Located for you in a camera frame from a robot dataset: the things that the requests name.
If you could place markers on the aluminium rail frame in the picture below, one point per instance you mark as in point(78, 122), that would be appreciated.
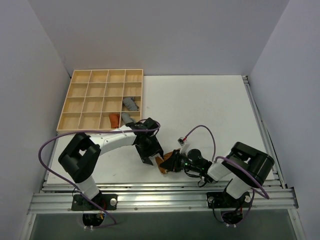
point(155, 206)

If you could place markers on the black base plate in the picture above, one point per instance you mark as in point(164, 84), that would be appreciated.
point(222, 200)
point(108, 201)

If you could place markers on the brown underwear cream waistband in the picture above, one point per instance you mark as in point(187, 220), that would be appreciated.
point(170, 162)

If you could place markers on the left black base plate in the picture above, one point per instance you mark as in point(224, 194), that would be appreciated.
point(108, 201)

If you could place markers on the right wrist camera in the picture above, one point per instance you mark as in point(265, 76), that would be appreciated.
point(182, 142)

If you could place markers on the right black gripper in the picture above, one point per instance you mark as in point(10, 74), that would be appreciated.
point(177, 161)

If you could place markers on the wooden compartment tray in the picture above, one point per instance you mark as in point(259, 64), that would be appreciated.
point(93, 94)

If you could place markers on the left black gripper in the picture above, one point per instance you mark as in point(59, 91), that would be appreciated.
point(149, 152)

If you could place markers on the grey folded cloth roll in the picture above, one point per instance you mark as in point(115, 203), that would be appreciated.
point(126, 118)

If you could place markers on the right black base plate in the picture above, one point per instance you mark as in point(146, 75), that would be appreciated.
point(222, 200)

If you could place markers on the orange rolled item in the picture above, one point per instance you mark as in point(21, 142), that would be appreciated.
point(114, 119)

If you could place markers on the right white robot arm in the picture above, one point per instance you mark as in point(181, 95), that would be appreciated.
point(249, 166)

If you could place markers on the grey rolled sock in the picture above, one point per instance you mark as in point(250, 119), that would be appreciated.
point(130, 104)

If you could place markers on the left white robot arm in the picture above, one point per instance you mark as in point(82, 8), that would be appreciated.
point(80, 156)

